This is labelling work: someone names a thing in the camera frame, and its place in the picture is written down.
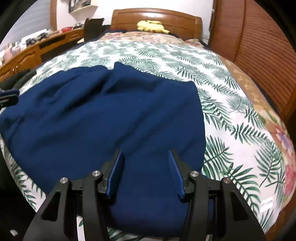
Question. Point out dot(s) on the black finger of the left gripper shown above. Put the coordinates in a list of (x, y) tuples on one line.
[(9, 97)]

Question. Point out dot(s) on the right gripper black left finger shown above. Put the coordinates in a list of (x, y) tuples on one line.
[(90, 197)]

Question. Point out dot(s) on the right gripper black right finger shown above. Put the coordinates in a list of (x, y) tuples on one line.
[(216, 208)]

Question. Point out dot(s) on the navy blue suit jacket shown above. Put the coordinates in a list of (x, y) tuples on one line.
[(69, 124)]

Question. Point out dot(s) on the black folded garment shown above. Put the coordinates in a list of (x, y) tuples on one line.
[(17, 80)]

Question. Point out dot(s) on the wooden desk cabinet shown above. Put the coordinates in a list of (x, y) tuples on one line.
[(33, 56)]

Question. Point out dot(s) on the palm leaf print bedsheet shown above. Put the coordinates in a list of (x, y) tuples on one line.
[(22, 201)]

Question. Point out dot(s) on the white window blind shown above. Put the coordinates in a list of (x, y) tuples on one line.
[(34, 19)]

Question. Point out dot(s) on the red bowl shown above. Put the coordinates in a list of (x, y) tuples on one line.
[(66, 29)]

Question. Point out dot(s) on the floral quilt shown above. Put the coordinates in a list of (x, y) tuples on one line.
[(254, 92)]

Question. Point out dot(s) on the dark wooden chair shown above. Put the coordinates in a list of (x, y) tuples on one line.
[(92, 29)]

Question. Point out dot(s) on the yellow plush toy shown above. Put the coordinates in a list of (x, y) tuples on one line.
[(152, 27)]

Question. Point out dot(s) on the wooden louvered wardrobe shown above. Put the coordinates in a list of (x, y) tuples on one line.
[(245, 34)]

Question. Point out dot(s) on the white wall shelf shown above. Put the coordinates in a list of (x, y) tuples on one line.
[(77, 5)]

